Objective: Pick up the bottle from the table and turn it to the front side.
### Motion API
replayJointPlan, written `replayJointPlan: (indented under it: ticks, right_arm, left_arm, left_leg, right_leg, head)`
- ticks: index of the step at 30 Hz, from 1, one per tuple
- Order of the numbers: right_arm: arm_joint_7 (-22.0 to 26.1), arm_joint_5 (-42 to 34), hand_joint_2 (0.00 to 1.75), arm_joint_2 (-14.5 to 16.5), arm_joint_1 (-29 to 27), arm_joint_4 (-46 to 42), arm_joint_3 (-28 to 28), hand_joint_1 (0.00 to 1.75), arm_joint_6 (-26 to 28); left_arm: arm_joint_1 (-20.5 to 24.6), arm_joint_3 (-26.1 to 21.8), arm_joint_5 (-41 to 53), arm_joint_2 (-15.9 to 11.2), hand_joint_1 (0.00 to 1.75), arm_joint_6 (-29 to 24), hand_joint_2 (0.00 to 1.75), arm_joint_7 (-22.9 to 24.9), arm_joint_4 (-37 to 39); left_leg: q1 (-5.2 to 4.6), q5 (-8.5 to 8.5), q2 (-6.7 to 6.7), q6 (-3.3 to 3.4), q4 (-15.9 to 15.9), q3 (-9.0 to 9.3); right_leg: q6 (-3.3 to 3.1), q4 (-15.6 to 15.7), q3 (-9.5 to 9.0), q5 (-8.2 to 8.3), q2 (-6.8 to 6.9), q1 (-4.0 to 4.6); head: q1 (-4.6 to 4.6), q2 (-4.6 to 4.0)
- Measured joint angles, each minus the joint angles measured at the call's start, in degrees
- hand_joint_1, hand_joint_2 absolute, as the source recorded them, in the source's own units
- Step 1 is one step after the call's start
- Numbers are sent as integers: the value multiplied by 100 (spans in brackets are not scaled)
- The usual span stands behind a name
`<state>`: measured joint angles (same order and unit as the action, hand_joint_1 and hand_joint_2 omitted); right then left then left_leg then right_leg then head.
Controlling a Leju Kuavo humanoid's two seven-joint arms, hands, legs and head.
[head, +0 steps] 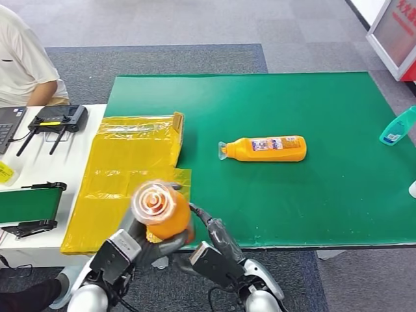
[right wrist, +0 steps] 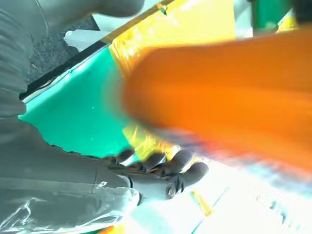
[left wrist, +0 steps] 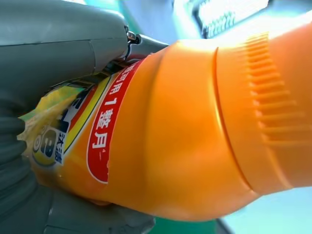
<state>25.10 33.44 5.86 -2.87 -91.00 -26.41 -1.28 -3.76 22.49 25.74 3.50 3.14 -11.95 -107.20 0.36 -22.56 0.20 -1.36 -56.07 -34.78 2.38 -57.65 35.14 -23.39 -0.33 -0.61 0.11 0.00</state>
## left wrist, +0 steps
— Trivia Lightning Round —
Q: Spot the bright grid light panel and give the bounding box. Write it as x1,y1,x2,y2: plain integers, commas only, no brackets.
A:
193,0,269,39

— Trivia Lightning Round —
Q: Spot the green table mat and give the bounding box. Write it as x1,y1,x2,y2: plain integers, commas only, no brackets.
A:
149,217,220,234

